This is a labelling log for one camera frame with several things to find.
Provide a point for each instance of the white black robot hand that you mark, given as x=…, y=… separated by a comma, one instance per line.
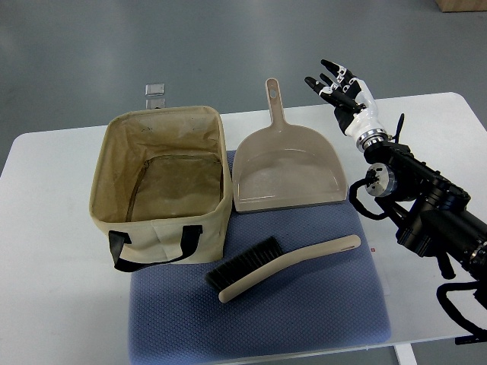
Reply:
x=354, y=106

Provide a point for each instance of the beige hand broom black bristles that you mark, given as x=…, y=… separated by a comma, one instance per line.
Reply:
x=265, y=259

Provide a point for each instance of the beige plastic dustpan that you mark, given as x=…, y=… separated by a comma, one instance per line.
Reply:
x=285, y=165

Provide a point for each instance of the cardboard box corner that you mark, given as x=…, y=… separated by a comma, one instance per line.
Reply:
x=462, y=5

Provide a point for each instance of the lower metal floor plate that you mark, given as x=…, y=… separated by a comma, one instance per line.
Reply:
x=155, y=103

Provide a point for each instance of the white table leg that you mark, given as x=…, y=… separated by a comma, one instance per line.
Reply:
x=405, y=354

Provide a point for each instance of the black table control panel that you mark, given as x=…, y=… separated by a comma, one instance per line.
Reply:
x=470, y=339

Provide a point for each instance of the yellow fabric bag black handles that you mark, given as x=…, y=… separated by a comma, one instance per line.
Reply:
x=162, y=190

